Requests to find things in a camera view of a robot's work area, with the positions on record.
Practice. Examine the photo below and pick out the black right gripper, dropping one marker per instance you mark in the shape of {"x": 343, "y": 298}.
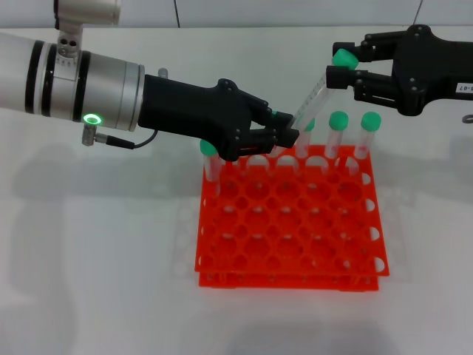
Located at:
{"x": 428, "y": 70}

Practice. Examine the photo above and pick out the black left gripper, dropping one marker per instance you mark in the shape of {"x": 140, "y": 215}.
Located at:
{"x": 192, "y": 114}

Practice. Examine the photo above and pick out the clear tube green cap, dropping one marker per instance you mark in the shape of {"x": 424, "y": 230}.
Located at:
{"x": 343, "y": 59}
{"x": 338, "y": 120}
{"x": 303, "y": 142}
{"x": 212, "y": 166}
{"x": 371, "y": 121}

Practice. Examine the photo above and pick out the orange test tube rack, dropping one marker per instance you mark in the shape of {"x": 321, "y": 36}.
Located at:
{"x": 258, "y": 279}

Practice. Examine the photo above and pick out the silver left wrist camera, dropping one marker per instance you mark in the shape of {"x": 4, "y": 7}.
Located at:
{"x": 88, "y": 9}

